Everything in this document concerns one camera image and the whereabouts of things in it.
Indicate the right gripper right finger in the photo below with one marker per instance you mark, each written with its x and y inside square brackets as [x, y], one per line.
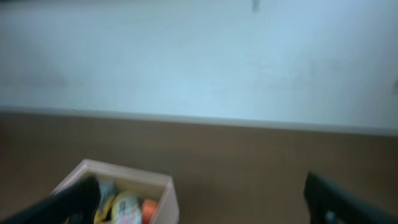
[329, 202]

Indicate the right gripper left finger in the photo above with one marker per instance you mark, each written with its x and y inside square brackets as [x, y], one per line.
[78, 202]

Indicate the yellow grey toy truck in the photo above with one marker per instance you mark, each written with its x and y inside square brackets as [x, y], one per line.
[108, 191]

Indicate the yellow grey face ball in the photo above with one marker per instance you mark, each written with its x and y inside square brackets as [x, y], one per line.
[126, 209]

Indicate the pink cardboard box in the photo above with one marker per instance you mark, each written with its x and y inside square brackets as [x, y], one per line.
[144, 184]

